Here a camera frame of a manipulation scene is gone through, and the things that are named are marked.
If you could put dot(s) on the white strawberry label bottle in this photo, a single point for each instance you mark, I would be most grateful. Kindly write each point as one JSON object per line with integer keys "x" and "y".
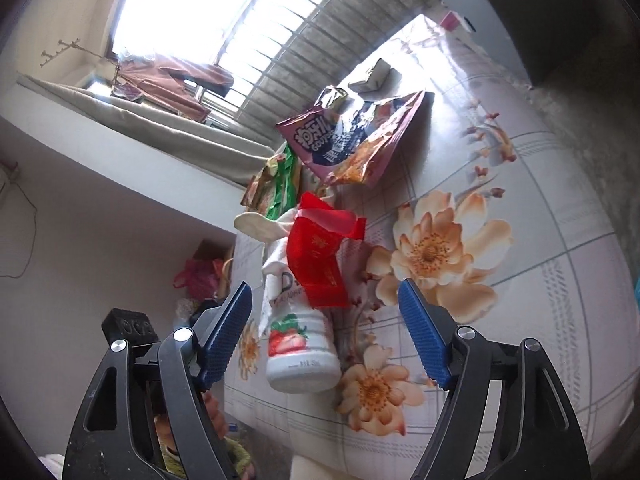
{"x": 300, "y": 360}

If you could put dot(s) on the red plastic wrapper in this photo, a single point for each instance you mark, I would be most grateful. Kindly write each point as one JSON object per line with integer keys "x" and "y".
{"x": 320, "y": 260}

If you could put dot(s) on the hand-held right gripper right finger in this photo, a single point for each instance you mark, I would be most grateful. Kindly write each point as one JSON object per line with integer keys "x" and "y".
{"x": 425, "y": 335}

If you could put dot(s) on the crumpled pale wrapper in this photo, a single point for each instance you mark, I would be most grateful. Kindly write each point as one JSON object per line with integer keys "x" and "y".
{"x": 372, "y": 75}

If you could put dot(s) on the small pink cup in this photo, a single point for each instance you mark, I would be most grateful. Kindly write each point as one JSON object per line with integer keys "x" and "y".
{"x": 450, "y": 20}

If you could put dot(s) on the brown snack wrapper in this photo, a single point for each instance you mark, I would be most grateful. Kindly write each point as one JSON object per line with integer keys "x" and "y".
{"x": 257, "y": 187}

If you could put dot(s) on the grey cabinet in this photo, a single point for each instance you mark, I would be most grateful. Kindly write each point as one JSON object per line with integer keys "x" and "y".
{"x": 500, "y": 25}

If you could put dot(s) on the cream oval plastic piece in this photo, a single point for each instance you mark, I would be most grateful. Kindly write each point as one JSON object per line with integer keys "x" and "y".
{"x": 260, "y": 226}

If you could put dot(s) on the green snack bag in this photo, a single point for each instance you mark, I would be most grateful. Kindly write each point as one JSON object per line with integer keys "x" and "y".
{"x": 285, "y": 185}

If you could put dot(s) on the metal window railing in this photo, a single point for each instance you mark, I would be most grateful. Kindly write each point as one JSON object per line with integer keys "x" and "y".
{"x": 320, "y": 35}

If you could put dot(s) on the pink plastic bag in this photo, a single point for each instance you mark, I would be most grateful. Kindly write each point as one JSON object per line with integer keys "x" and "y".
{"x": 197, "y": 277}

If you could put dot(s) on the purple and orange snack bag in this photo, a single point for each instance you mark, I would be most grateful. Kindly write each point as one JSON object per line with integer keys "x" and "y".
{"x": 350, "y": 145}

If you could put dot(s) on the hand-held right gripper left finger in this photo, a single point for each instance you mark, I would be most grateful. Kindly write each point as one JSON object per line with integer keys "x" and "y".
{"x": 225, "y": 340}

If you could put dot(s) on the green fluffy garment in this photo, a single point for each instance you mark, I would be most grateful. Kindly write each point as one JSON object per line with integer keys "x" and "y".
{"x": 239, "y": 457}

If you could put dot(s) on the floral tablecloth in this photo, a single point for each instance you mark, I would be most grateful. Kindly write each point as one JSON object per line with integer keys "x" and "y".
{"x": 525, "y": 310}

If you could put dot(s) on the hanging pink clothes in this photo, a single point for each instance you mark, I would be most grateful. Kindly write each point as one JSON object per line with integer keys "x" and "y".
{"x": 165, "y": 80}

